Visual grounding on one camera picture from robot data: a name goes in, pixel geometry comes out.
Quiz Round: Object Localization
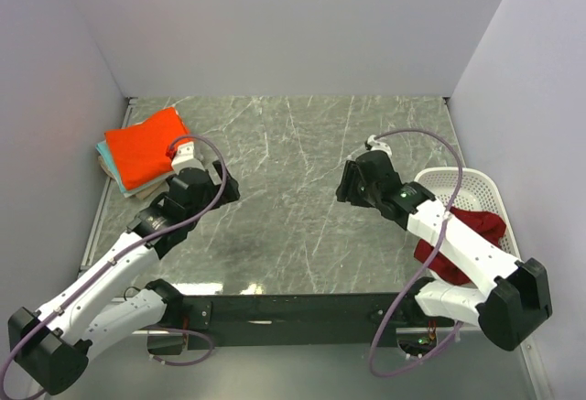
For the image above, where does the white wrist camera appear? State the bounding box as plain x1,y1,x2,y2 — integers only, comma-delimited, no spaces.
364,135,392,157
166,141,205,175

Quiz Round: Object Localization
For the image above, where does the dark red t-shirt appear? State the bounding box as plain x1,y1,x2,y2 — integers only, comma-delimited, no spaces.
407,200,517,295

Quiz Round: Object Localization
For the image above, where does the folded beige t-shirt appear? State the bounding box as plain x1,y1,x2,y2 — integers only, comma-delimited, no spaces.
97,156,164,200

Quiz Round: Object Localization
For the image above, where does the white perforated plastic basket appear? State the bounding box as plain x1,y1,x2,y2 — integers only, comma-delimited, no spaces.
415,167,521,259

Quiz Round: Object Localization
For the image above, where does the orange t-shirt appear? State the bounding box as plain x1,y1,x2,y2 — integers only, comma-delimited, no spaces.
104,105,190,191

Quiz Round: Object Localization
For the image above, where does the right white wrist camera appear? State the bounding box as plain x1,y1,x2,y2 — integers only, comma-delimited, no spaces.
364,135,392,157

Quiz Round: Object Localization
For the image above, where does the folded white t-shirt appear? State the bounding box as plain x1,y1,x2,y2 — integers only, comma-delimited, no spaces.
116,142,205,199

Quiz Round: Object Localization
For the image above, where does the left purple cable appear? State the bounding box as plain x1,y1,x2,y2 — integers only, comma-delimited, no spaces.
0,134,228,399

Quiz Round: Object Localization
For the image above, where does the aluminium frame rail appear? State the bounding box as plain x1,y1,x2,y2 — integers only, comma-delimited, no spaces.
49,97,136,323

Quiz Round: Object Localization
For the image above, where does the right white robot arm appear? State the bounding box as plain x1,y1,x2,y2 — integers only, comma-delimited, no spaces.
336,149,552,351

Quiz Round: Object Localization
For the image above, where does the folded teal t-shirt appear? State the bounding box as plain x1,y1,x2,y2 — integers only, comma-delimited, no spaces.
95,140,134,198

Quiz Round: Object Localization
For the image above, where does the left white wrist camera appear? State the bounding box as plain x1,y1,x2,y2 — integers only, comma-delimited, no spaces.
166,141,205,175

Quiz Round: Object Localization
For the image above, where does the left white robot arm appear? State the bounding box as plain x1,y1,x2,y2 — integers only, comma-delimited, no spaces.
8,160,240,395

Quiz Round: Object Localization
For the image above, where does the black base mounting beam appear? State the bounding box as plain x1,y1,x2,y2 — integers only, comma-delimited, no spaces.
155,293,397,347

